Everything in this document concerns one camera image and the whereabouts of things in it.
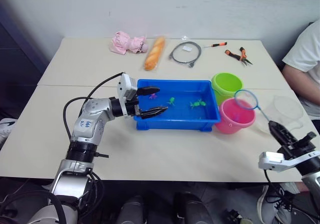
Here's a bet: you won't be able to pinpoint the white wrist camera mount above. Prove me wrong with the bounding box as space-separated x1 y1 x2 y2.
258 150 320 172
116 73 139 117

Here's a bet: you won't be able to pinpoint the orange black screwdriver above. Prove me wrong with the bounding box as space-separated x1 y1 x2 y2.
203 41 228 49

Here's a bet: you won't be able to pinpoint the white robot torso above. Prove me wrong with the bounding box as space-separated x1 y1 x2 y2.
24 203 79 224

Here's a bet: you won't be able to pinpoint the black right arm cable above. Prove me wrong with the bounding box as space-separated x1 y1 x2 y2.
263 168 298 211

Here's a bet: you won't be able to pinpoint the dark rounded shape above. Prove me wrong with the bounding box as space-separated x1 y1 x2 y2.
173 191 214 224
117 195 149 224

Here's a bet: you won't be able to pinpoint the orange black pliers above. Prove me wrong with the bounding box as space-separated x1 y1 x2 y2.
224 46 253 67

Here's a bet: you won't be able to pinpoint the clear plastic cup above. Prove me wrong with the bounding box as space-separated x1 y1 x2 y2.
258 94 305 135

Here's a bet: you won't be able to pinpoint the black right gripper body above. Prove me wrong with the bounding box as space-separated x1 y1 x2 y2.
276 131 318 160

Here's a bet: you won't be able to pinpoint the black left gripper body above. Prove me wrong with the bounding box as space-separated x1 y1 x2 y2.
124 94 143 118

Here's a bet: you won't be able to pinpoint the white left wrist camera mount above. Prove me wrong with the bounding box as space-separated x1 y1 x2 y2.
116 73 139 117

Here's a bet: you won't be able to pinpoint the toy baguette bread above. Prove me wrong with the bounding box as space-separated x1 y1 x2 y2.
144 36 166 72

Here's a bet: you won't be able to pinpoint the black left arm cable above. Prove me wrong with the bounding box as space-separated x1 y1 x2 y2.
62 71 126 140

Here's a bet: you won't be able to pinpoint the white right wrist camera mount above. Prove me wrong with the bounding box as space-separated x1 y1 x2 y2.
258 150 320 172

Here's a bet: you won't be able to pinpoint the blue plastic tub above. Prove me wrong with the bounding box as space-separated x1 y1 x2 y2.
133 78 222 132

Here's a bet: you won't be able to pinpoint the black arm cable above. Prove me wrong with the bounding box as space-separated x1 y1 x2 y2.
62 71 126 140
263 168 298 211

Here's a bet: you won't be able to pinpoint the blue hand fishing net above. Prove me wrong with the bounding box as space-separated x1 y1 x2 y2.
234 89 271 123

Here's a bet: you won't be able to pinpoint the green plastic bucket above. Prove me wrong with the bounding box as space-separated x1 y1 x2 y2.
211 72 244 107

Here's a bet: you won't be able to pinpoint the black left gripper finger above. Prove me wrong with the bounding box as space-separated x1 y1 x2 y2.
136 85 161 97
138 106 169 120

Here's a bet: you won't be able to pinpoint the person in white shirt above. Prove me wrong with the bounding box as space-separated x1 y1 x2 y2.
281 19 320 120

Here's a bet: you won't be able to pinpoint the grey white sneaker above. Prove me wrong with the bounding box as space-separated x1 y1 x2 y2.
256 183 301 224

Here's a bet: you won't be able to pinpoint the pink plastic bucket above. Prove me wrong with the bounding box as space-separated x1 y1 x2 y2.
214 98 257 135

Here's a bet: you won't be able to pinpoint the white black sneaker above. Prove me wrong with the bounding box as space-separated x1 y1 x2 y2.
0 118 18 147

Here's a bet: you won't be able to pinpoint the pink crumpled cloth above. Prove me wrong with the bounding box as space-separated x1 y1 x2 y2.
110 31 148 55

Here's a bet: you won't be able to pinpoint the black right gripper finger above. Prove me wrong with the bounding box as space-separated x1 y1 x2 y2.
268 121 285 145
272 121 296 143

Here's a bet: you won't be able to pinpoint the coiled grey cable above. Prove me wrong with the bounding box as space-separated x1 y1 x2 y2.
168 41 202 69

